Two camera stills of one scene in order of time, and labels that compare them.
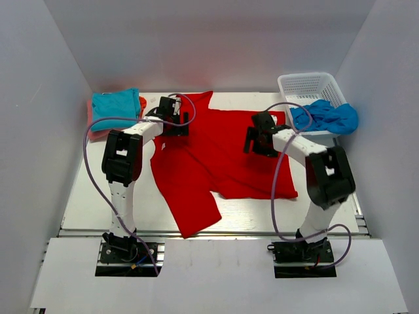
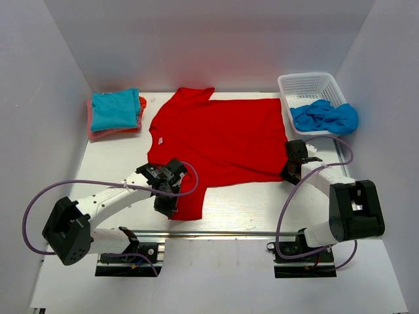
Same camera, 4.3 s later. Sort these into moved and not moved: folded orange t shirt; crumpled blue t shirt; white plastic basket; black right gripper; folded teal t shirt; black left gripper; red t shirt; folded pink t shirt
Moved: red t shirt; black right gripper; black left gripper
Not moved: white plastic basket; folded teal t shirt; folded orange t shirt; folded pink t shirt; crumpled blue t shirt
